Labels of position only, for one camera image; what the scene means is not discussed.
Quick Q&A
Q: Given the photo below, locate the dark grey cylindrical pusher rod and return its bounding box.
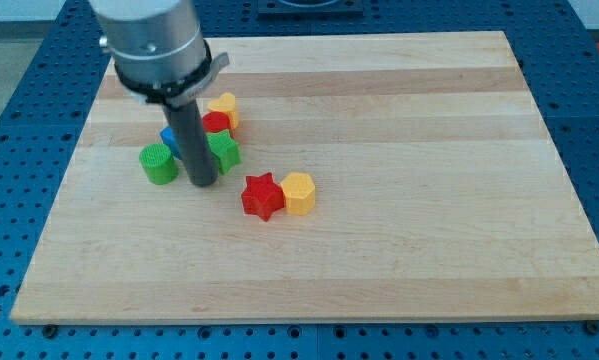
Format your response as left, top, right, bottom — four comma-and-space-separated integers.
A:
162, 100, 218, 187

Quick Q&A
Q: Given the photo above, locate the green star block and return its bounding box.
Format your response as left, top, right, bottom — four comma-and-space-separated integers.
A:
207, 130, 241, 175

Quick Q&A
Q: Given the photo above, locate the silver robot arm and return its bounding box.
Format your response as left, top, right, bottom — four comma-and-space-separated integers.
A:
89, 0, 230, 187

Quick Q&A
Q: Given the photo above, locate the red star block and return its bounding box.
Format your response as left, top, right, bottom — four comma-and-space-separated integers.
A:
241, 172, 285, 222

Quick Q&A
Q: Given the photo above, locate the red cylinder block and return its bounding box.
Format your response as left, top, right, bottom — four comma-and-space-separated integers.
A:
202, 111, 234, 138

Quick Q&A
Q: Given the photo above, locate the blue block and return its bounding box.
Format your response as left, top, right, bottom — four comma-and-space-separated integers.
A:
160, 126, 181, 159

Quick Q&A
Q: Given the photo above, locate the green cylinder block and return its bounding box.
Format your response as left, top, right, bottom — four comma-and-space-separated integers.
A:
139, 143, 179, 185

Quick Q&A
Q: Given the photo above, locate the yellow heart block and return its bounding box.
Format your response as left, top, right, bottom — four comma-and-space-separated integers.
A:
207, 92, 240, 130

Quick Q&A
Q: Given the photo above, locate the yellow hexagon block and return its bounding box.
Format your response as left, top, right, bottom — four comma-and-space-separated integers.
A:
281, 172, 316, 215

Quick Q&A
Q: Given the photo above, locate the light wooden board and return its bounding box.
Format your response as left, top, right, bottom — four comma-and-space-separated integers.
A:
11, 31, 599, 325

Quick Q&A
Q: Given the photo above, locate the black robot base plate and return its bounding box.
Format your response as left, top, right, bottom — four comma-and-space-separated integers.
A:
257, 0, 364, 17

